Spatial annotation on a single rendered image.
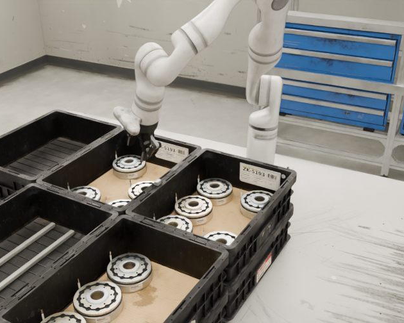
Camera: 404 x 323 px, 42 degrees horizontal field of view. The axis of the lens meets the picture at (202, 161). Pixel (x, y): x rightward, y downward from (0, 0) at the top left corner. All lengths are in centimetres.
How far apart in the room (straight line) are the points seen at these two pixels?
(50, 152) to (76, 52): 341
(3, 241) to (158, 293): 46
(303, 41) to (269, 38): 183
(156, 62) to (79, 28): 392
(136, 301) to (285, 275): 45
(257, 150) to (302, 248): 33
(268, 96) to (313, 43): 162
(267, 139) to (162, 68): 56
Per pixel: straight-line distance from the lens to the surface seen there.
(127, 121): 131
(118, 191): 158
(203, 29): 122
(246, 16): 421
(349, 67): 316
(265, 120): 161
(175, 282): 124
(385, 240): 166
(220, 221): 143
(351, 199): 182
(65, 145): 188
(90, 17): 499
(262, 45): 138
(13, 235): 147
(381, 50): 310
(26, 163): 181
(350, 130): 326
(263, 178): 151
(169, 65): 119
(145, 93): 126
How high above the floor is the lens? 166
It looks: 29 degrees down
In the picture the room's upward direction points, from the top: 1 degrees counter-clockwise
